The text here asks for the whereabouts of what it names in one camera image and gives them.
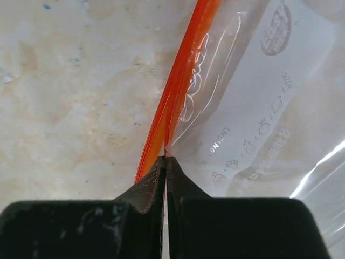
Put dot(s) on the clear zip bag orange zipper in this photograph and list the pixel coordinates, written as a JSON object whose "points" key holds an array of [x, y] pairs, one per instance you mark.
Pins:
{"points": [[254, 106]]}

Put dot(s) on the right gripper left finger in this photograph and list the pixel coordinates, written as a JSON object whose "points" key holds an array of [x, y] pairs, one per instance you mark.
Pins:
{"points": [[128, 226]]}

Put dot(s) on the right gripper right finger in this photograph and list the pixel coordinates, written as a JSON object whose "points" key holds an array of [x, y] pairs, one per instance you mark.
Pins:
{"points": [[201, 226]]}

